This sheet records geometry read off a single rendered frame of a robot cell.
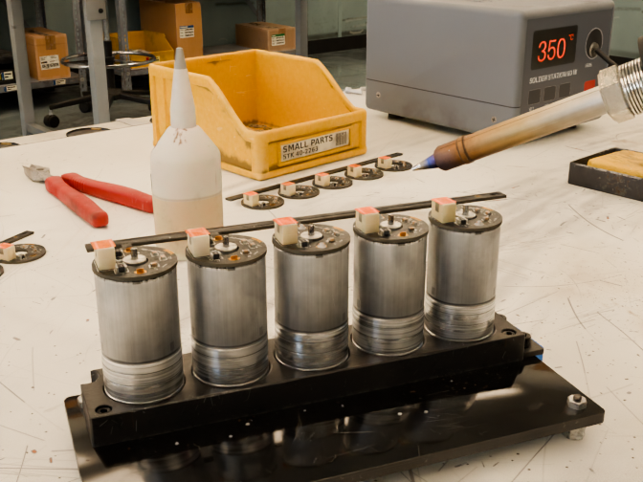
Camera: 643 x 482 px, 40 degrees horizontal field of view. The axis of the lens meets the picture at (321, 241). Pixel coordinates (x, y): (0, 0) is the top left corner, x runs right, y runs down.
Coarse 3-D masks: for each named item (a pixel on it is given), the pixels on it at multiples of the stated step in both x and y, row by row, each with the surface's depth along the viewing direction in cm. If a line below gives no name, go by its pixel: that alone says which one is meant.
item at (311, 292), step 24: (312, 240) 28; (288, 264) 27; (312, 264) 27; (336, 264) 27; (288, 288) 28; (312, 288) 27; (336, 288) 28; (288, 312) 28; (312, 312) 28; (336, 312) 28; (288, 336) 28; (312, 336) 28; (336, 336) 28; (288, 360) 29; (312, 360) 28; (336, 360) 29
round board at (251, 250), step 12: (216, 240) 28; (240, 240) 28; (252, 240) 28; (216, 252) 26; (240, 252) 27; (252, 252) 27; (264, 252) 27; (204, 264) 26; (216, 264) 26; (228, 264) 26; (240, 264) 26
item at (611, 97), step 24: (600, 72) 24; (624, 72) 24; (576, 96) 24; (600, 96) 24; (624, 96) 24; (528, 120) 25; (552, 120) 25; (576, 120) 25; (624, 120) 24; (456, 144) 26; (480, 144) 26; (504, 144) 26
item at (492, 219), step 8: (456, 208) 31; (472, 208) 31; (480, 208) 31; (488, 208) 31; (480, 216) 30; (488, 216) 30; (496, 216) 30; (440, 224) 29; (448, 224) 29; (456, 224) 29; (464, 224) 29; (472, 224) 29; (488, 224) 29; (496, 224) 29
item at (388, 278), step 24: (360, 240) 29; (360, 264) 29; (384, 264) 28; (408, 264) 28; (360, 288) 29; (384, 288) 29; (408, 288) 29; (360, 312) 30; (384, 312) 29; (408, 312) 29; (360, 336) 30; (384, 336) 29; (408, 336) 29
